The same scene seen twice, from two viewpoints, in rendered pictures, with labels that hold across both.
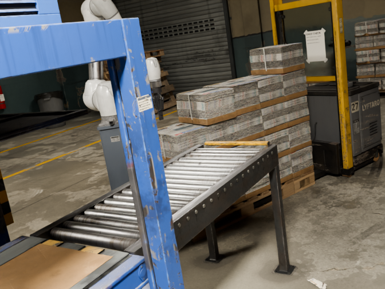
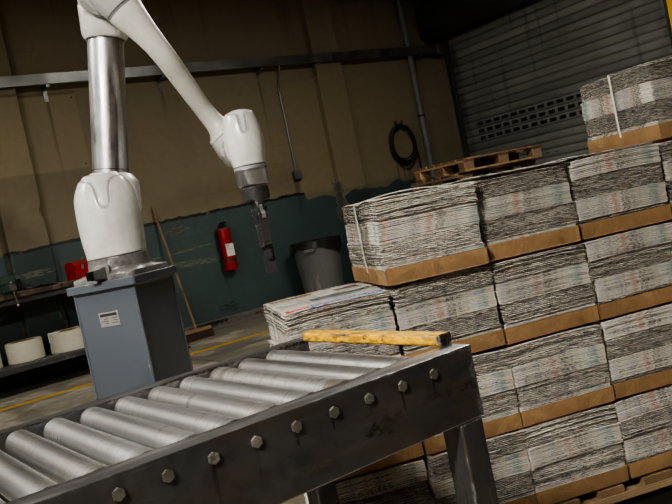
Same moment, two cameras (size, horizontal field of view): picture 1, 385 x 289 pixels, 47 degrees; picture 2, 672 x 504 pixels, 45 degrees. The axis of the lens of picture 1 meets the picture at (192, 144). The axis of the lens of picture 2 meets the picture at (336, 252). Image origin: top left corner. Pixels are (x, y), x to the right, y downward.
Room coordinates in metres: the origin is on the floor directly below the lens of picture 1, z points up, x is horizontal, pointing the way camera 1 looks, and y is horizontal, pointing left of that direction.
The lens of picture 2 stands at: (1.23, -0.81, 1.06)
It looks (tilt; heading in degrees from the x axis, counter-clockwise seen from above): 3 degrees down; 22
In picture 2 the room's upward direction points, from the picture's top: 12 degrees counter-clockwise
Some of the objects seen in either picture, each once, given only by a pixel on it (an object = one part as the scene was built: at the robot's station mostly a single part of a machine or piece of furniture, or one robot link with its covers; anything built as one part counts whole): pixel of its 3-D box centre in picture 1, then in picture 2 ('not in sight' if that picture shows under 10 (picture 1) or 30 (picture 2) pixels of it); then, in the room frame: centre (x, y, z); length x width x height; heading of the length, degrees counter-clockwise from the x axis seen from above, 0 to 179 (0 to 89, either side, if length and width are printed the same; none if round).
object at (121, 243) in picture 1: (93, 239); not in sight; (1.62, 0.44, 0.77); 0.47 x 0.05 x 0.05; 56
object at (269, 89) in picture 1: (255, 91); (586, 195); (3.80, -0.60, 0.95); 0.38 x 0.29 x 0.23; 35
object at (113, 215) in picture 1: (125, 218); not in sight; (1.79, 0.33, 0.77); 0.47 x 0.05 x 0.05; 56
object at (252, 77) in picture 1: (253, 77); (576, 157); (3.80, -0.60, 1.06); 0.37 x 0.28 x 0.01; 35
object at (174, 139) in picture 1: (226, 164); (491, 400); (3.55, -0.25, 0.42); 1.17 x 0.39 x 0.83; 126
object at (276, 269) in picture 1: (285, 268); not in sight; (2.51, -0.45, 0.01); 0.14 x 0.13 x 0.01; 56
